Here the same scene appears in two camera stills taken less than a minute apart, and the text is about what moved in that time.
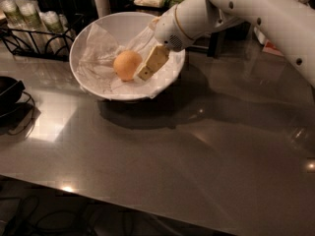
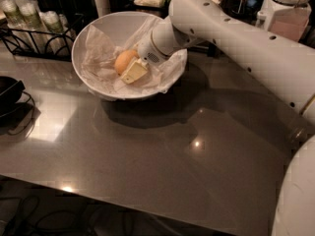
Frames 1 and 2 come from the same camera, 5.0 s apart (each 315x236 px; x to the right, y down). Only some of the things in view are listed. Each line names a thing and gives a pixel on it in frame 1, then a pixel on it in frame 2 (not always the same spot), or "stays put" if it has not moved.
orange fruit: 126,63 stays put
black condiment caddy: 76,3 stays put
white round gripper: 168,29 to 147,51
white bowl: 100,40 stays put
